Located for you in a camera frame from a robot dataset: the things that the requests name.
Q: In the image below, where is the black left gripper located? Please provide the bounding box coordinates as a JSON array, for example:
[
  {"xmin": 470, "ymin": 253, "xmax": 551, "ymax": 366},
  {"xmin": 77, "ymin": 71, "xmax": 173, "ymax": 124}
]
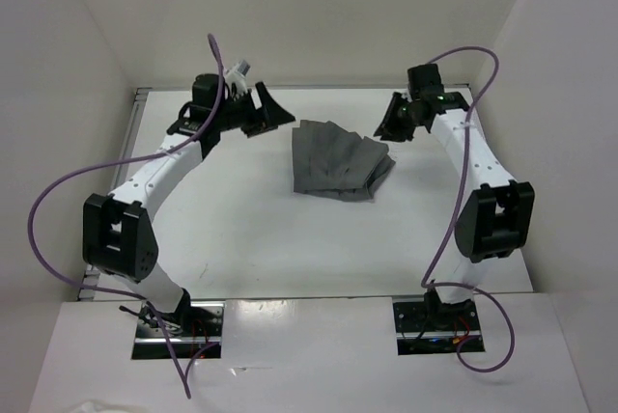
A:
[{"xmin": 214, "ymin": 83, "xmax": 295, "ymax": 139}]

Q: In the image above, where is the grey pleated skirt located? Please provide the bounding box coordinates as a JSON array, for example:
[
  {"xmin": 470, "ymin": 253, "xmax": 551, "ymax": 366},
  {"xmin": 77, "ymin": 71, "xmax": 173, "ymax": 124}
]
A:
[{"xmin": 292, "ymin": 120, "xmax": 395, "ymax": 202}]

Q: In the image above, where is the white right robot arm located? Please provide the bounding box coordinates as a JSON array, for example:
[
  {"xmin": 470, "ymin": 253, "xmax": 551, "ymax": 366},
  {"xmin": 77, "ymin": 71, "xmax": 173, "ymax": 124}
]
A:
[{"xmin": 292, "ymin": 85, "xmax": 535, "ymax": 329}]

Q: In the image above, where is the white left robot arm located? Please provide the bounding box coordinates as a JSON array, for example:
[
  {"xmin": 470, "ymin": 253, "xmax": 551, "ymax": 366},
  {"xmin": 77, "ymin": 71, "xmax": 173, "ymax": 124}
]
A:
[{"xmin": 82, "ymin": 74, "xmax": 295, "ymax": 336}]

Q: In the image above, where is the white crumpled cloth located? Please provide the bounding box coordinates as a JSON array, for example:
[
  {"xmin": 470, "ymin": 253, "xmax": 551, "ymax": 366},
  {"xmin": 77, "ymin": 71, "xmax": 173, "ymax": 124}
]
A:
[{"xmin": 65, "ymin": 399, "xmax": 143, "ymax": 413}]

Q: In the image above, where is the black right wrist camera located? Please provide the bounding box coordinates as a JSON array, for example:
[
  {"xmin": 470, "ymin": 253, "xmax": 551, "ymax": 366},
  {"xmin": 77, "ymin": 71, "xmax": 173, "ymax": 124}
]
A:
[{"xmin": 407, "ymin": 63, "xmax": 444, "ymax": 99}]

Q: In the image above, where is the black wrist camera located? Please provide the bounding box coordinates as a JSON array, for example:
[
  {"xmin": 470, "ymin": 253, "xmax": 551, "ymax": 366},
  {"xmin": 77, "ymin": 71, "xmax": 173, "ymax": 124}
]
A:
[
  {"xmin": 192, "ymin": 73, "xmax": 220, "ymax": 108},
  {"xmin": 407, "ymin": 63, "xmax": 444, "ymax": 99}
]

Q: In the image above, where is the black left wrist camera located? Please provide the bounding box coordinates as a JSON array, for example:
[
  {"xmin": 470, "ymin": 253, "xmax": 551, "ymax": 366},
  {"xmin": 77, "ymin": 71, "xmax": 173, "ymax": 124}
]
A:
[{"xmin": 192, "ymin": 73, "xmax": 220, "ymax": 108}]

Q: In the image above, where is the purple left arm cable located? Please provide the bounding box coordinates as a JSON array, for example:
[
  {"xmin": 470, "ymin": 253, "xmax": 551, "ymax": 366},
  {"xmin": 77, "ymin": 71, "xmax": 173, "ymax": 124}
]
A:
[{"xmin": 27, "ymin": 33, "xmax": 228, "ymax": 399}]

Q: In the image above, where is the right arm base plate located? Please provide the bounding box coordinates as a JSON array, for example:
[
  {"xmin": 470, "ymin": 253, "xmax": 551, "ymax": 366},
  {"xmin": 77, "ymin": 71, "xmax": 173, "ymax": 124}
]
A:
[{"xmin": 392, "ymin": 294, "xmax": 485, "ymax": 356}]

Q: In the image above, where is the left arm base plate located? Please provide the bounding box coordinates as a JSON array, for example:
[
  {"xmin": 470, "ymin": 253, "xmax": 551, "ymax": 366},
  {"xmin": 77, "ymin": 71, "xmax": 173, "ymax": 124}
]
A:
[{"xmin": 130, "ymin": 300, "xmax": 227, "ymax": 361}]

